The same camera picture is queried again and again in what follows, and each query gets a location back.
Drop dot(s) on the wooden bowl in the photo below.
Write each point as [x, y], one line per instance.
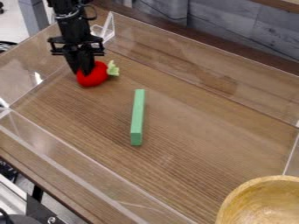
[263, 201]

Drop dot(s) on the green rectangular block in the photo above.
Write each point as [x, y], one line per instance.
[138, 117]

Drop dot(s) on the black device with cable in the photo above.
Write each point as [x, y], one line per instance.
[27, 212]

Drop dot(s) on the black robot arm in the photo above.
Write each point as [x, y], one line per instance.
[73, 20]

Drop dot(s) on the red plush fruit green leaves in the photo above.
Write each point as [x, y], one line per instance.
[101, 73]

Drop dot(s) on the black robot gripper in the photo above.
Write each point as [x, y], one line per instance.
[83, 62]

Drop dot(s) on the clear acrylic enclosure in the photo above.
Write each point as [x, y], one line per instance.
[221, 116]

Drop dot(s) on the grey table leg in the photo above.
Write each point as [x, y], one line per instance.
[34, 15]

